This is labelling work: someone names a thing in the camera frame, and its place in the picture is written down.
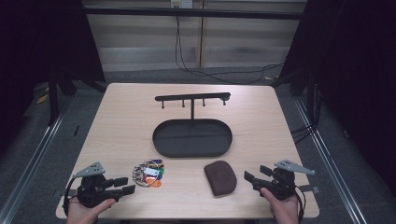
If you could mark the person's right hand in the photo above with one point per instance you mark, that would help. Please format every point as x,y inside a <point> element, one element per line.
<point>285,210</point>

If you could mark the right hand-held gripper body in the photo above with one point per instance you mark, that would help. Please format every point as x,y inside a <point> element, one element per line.
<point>280,183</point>

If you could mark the person's left hand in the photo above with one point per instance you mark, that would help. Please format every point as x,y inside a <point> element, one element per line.
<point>81,213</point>

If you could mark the grey tape strip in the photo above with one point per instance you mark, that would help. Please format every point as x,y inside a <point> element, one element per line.
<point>309,188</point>
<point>59,193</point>

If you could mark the dark curtain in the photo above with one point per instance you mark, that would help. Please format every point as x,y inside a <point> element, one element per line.
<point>37,40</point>
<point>358,77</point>

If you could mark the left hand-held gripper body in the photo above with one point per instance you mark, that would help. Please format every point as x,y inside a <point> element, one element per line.
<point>93,189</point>

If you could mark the metal floor rail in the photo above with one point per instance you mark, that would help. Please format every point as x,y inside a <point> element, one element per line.
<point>34,158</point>
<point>330,161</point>

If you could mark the brown pouch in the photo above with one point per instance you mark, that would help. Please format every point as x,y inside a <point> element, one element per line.
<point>220,178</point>

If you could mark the yellow floor scrap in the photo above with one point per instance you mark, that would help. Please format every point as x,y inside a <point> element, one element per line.
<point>42,99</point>

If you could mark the white wall outlet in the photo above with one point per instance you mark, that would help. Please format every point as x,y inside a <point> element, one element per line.
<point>181,3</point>

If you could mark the black horizontal bar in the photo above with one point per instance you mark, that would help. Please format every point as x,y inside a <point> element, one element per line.
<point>193,12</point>

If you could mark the black metal stand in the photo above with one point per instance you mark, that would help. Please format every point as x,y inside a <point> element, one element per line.
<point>53,99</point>
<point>310,99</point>

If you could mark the black key rack with tray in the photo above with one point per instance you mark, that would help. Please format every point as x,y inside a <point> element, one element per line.
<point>192,138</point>

